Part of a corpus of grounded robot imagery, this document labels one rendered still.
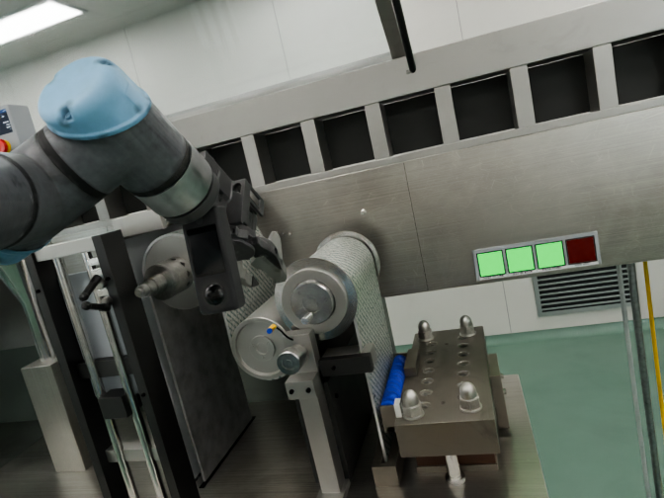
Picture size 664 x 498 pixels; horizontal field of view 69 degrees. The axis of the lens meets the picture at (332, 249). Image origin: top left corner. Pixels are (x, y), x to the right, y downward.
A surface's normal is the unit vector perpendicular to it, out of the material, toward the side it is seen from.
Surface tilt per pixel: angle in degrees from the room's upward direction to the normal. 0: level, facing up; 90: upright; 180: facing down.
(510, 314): 90
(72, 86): 50
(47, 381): 90
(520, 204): 90
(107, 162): 120
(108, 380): 90
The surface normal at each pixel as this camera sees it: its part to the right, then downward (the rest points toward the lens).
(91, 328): -0.25, 0.22
